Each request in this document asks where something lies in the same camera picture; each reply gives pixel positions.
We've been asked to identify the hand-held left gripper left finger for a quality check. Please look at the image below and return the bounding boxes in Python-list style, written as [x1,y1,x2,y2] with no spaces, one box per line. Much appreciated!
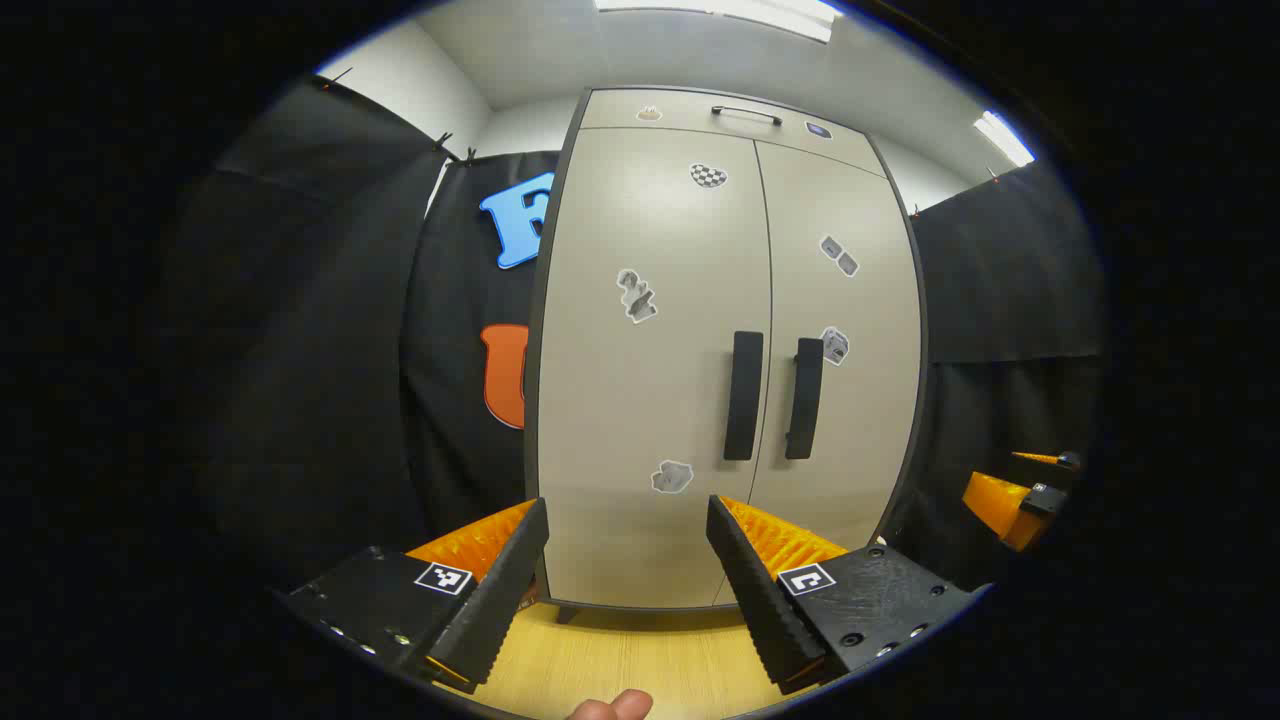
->
[275,497,551,696]

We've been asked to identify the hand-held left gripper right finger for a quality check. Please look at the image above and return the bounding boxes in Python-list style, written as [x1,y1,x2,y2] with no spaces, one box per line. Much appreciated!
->
[706,494,991,698]

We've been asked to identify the beige cabinet door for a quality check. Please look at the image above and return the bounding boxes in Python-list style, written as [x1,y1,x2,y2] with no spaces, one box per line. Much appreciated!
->
[538,127,773,609]
[750,140,923,553]

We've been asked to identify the black door handle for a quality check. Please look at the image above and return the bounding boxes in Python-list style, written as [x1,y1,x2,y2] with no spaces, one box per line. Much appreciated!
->
[723,330,765,462]
[784,338,826,461]

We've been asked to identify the beige double-door shoe cabinet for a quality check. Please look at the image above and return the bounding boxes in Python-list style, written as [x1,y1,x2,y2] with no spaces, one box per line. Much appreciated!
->
[524,86,929,626]

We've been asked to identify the beige cabinet drawer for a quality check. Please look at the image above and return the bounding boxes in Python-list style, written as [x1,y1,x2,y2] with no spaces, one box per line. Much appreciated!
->
[580,88,887,178]

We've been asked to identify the black backdrop cloth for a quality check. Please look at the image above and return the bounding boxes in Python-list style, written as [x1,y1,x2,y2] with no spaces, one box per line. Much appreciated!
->
[400,150,561,541]
[150,75,463,601]
[880,160,1106,591]

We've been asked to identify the small ceiling light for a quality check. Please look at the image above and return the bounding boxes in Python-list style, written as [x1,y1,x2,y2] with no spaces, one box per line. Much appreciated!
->
[975,110,1037,168]

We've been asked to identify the long ceiling light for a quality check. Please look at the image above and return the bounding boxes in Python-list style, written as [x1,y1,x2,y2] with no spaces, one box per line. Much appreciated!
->
[595,0,836,43]

